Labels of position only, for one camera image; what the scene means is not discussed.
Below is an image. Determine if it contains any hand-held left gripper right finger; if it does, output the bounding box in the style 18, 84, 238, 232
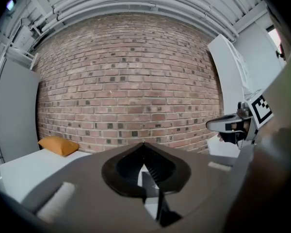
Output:
144, 142, 241, 233

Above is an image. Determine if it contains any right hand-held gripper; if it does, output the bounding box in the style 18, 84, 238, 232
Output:
205, 89, 275, 150

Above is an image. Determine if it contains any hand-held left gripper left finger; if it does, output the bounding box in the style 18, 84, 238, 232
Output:
21, 142, 159, 233

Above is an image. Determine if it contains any grey tray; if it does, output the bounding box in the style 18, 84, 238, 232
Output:
207, 136, 242, 159

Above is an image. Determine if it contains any person's right forearm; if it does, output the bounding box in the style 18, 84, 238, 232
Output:
229, 127, 291, 233

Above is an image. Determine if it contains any orange cushion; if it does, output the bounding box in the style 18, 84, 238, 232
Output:
37, 135, 80, 157

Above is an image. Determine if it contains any white desk with drawers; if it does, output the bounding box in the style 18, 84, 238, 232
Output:
0, 149, 94, 205

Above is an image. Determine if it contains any bright window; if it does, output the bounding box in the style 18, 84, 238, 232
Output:
266, 24, 288, 64

